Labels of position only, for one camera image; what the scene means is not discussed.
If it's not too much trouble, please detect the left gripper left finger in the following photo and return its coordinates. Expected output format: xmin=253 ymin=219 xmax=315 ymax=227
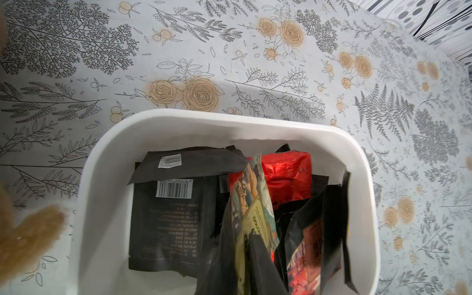
xmin=195 ymin=206 xmax=237 ymax=295

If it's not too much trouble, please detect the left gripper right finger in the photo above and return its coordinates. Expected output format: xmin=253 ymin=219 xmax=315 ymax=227
xmin=248 ymin=233 xmax=288 ymax=295

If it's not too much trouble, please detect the pink label black tea bag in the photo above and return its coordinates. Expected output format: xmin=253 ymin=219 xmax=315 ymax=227
xmin=284 ymin=172 xmax=358 ymax=295

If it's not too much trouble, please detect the red foil tea bag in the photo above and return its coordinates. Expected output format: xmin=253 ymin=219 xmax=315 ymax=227
xmin=229 ymin=150 xmax=313 ymax=209

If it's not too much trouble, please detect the black tea bag pile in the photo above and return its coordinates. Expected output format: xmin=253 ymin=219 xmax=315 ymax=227
xmin=129 ymin=146 xmax=249 ymax=184

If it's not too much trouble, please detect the white plastic storage box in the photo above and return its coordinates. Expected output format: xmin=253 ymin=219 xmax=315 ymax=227
xmin=65 ymin=109 xmax=381 ymax=295

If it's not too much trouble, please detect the brown teddy bear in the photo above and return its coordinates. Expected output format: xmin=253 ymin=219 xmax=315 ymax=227
xmin=1 ymin=186 xmax=66 ymax=286

